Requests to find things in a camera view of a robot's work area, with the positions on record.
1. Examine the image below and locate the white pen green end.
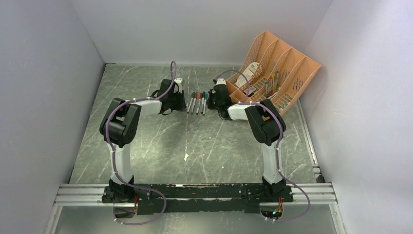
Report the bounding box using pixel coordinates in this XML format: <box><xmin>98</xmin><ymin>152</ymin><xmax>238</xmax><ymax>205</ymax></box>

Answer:
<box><xmin>202</xmin><ymin>93</ymin><xmax>208</xmax><ymax>115</ymax></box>

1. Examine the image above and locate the white pen brown end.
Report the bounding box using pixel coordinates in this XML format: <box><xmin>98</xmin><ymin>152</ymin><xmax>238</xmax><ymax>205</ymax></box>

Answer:
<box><xmin>196</xmin><ymin>92</ymin><xmax>203</xmax><ymax>115</ymax></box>

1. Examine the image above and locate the white pen red tip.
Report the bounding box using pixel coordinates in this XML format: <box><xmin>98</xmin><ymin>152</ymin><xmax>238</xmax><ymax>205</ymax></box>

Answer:
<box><xmin>187</xmin><ymin>92</ymin><xmax>196</xmax><ymax>114</ymax></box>

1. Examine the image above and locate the white pen grey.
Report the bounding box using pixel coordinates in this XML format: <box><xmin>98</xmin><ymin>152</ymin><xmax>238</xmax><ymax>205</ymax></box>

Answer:
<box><xmin>190</xmin><ymin>92</ymin><xmax>198</xmax><ymax>114</ymax></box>

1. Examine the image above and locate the white pen blue cap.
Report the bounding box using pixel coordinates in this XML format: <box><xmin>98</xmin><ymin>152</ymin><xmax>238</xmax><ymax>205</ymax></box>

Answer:
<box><xmin>200</xmin><ymin>92</ymin><xmax>206</xmax><ymax>115</ymax></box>

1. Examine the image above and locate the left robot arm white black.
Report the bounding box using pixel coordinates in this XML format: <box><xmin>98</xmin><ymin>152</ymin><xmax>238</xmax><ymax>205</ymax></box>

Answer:
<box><xmin>99</xmin><ymin>78</ymin><xmax>186</xmax><ymax>203</ymax></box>

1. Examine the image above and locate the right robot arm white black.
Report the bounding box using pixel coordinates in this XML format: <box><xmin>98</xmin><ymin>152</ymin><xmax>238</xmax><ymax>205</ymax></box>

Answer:
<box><xmin>206</xmin><ymin>84</ymin><xmax>286</xmax><ymax>202</ymax></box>

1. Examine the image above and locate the pens bundle in organizer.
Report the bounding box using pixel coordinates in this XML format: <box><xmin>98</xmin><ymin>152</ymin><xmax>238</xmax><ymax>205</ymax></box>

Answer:
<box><xmin>261</xmin><ymin>70</ymin><xmax>279</xmax><ymax>100</ymax></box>

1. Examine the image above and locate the orange plastic file organizer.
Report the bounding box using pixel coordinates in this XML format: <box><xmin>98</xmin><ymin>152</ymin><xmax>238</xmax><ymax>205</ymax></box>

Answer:
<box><xmin>226</xmin><ymin>31</ymin><xmax>321</xmax><ymax>115</ymax></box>

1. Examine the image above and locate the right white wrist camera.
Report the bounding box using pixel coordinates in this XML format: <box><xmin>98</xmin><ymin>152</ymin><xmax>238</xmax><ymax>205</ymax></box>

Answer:
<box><xmin>213</xmin><ymin>78</ymin><xmax>226</xmax><ymax>86</ymax></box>

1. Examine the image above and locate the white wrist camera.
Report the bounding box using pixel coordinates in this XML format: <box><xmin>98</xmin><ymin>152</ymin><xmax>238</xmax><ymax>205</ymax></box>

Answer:
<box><xmin>213</xmin><ymin>78</ymin><xmax>226</xmax><ymax>86</ymax></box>
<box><xmin>174</xmin><ymin>78</ymin><xmax>185</xmax><ymax>93</ymax></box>

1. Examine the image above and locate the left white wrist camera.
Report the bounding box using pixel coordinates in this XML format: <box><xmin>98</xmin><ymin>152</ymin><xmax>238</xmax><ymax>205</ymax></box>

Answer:
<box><xmin>174</xmin><ymin>78</ymin><xmax>185</xmax><ymax>93</ymax></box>

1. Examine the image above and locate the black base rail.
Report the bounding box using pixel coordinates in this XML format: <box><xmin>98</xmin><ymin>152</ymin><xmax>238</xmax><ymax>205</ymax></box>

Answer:
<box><xmin>102</xmin><ymin>182</ymin><xmax>294</xmax><ymax>215</ymax></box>

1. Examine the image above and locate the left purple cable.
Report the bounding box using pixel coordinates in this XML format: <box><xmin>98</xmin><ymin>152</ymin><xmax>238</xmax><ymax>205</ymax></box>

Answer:
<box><xmin>105</xmin><ymin>60</ymin><xmax>177</xmax><ymax>226</ymax></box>

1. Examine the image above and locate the aluminium frame rail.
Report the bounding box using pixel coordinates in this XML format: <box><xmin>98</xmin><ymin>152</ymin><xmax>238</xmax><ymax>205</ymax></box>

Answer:
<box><xmin>45</xmin><ymin>165</ymin><xmax>345</xmax><ymax>234</ymax></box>

